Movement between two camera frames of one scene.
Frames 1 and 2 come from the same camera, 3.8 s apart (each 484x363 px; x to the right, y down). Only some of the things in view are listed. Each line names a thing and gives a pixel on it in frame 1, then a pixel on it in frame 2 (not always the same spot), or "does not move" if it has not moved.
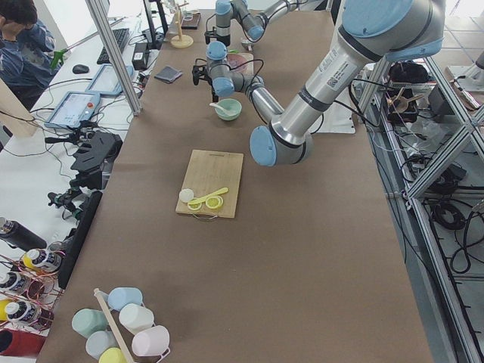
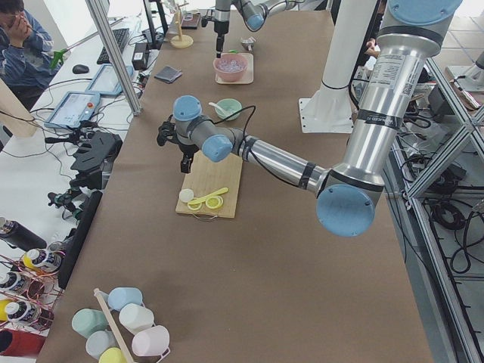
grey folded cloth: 168,74 does not move
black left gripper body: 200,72 -> 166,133
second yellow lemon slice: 194,206 does not move
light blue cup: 120,296 does not move
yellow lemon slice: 214,202 does not move
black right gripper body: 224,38 -> 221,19
